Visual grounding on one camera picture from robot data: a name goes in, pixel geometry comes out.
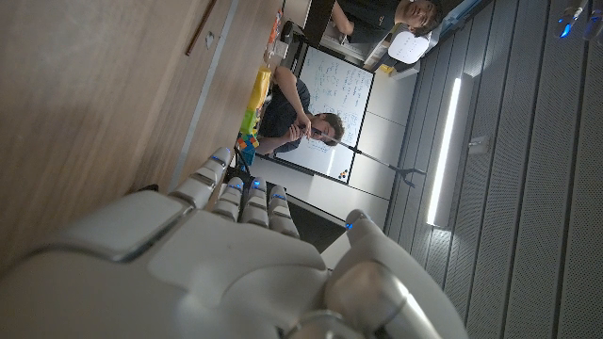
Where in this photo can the black reacher grabber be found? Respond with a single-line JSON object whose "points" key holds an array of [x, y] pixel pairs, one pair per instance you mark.
{"points": [[377, 161]]}

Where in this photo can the long ceiling light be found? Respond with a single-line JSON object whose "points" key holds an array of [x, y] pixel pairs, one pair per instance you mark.
{"points": [[445, 150]]}

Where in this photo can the orange snack packet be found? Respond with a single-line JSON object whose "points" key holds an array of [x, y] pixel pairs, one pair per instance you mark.
{"points": [[275, 28]]}

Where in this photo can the person in black shorts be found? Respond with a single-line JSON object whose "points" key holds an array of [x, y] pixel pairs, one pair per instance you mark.
{"points": [[372, 19]]}

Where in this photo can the whiteboard with writing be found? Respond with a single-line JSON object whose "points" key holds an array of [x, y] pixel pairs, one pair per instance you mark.
{"points": [[339, 89]]}

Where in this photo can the green cube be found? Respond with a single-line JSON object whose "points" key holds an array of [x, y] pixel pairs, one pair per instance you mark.
{"points": [[249, 122]]}

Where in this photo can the colourful toy blocks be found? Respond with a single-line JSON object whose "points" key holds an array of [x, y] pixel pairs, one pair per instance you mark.
{"points": [[247, 147]]}

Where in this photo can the white rounded panel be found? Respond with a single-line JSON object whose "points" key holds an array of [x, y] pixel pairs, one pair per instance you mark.
{"points": [[409, 47]]}

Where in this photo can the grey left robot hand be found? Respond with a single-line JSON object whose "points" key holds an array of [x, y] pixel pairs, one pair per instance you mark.
{"points": [[577, 21]]}

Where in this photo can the seated person dark blue shirt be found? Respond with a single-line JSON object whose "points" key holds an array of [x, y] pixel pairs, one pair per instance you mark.
{"points": [[282, 113]]}

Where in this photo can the yellow mustard bottle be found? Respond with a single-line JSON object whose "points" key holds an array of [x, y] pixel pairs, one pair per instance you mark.
{"points": [[260, 89]]}

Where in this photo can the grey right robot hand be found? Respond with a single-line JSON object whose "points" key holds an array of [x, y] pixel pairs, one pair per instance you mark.
{"points": [[188, 273]]}

